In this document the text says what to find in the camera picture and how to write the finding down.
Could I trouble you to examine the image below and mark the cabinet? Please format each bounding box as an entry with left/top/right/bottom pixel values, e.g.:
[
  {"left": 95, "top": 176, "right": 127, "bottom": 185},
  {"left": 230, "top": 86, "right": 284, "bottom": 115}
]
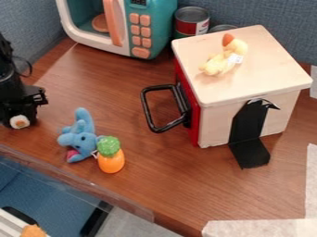
[{"left": 170, "top": 24, "right": 315, "bottom": 149}]

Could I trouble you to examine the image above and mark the orange toy carrot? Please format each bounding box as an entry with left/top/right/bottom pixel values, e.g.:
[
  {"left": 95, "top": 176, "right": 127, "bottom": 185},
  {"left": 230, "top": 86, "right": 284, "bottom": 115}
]
[{"left": 95, "top": 135, "right": 127, "bottom": 175}]

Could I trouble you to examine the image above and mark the toy microwave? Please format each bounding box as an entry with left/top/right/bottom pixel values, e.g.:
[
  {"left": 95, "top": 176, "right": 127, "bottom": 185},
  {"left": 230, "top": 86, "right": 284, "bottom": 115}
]
[{"left": 54, "top": 0, "right": 180, "bottom": 60}]

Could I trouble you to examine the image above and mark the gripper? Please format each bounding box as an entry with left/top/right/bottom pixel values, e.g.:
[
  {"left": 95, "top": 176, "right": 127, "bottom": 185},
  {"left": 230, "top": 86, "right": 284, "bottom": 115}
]
[{"left": 0, "top": 84, "right": 50, "bottom": 131}]

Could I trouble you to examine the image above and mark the blue plush elephant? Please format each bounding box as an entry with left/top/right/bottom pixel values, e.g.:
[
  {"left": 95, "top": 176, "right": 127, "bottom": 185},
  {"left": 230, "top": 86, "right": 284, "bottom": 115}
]
[{"left": 56, "top": 106, "right": 105, "bottom": 164}]

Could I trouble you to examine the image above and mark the yellow plush duck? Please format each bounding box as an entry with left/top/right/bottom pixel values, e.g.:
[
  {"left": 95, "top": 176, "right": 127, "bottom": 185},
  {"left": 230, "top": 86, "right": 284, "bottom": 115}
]
[{"left": 197, "top": 32, "right": 250, "bottom": 77}]

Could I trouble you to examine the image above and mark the red can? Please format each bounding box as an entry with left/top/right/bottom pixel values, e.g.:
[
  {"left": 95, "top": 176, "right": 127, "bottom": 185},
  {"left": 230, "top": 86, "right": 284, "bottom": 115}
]
[{"left": 171, "top": 6, "right": 212, "bottom": 40}]

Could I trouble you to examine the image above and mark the orange toy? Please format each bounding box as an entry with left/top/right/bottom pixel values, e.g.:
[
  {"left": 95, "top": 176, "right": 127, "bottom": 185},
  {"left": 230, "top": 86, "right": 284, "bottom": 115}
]
[{"left": 19, "top": 223, "right": 47, "bottom": 237}]

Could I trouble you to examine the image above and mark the black tape strip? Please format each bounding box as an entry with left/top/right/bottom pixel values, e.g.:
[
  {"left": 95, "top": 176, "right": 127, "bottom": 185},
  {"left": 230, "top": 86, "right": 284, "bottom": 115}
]
[{"left": 226, "top": 98, "right": 282, "bottom": 170}]

